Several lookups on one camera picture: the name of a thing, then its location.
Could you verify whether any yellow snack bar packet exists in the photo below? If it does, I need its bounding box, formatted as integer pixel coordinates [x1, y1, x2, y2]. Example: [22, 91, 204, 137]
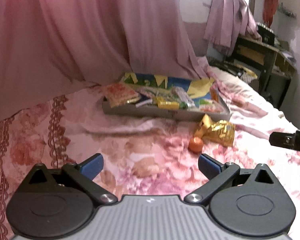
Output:
[154, 96, 180, 110]

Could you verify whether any dark wooden desk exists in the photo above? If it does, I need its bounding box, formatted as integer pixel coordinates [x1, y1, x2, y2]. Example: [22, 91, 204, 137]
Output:
[226, 35, 296, 109]

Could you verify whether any orange white snack packet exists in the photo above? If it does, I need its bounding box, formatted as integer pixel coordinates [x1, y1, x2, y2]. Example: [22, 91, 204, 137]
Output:
[199, 87, 226, 113]

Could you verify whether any black handbag beside bed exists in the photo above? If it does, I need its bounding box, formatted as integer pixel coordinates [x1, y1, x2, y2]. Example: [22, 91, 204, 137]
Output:
[208, 57, 258, 84]

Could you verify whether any pink draped curtain sheet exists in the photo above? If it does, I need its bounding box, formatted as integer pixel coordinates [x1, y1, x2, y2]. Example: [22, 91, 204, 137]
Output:
[0, 0, 205, 121]

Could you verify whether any green white vegetable snack pouch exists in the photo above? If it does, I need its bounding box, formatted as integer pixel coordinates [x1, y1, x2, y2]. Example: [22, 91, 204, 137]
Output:
[134, 86, 172, 99]

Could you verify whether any clear crispy rice cake pack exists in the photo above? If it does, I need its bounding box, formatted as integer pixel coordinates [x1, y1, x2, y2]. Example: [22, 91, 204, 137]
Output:
[102, 82, 141, 108]

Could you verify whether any gold foil snack packet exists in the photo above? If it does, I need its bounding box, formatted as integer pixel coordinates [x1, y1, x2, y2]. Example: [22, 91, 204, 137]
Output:
[193, 114, 236, 147]

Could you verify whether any floral pink bedsheet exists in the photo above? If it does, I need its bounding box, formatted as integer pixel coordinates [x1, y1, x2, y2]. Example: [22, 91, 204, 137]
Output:
[0, 66, 300, 239]

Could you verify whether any black box on desk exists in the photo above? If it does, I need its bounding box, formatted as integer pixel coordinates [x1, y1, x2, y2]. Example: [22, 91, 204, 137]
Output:
[256, 22, 275, 46]

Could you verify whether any hanging pink cloth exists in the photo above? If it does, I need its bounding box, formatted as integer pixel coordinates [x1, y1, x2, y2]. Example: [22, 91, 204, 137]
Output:
[204, 0, 262, 56]

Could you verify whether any pink white nougat bar pack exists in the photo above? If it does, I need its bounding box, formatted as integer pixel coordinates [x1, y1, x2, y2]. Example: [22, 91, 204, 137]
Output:
[172, 86, 196, 108]

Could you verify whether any green sausage stick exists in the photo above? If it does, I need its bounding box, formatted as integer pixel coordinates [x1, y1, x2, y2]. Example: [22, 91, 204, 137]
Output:
[179, 101, 192, 109]

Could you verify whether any painted cardboard box tray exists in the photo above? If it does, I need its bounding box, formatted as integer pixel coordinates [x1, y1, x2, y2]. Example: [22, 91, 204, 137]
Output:
[102, 73, 231, 121]

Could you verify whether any red hanging ornament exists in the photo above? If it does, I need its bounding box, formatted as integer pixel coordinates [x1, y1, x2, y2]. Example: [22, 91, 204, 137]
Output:
[255, 0, 282, 28]

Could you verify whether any orange mandarin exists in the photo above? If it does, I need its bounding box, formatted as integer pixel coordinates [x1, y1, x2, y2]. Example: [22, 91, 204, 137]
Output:
[188, 137, 204, 154]

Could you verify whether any dark blue packet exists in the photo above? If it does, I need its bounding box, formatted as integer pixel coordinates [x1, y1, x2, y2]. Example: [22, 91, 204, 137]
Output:
[134, 97, 153, 108]

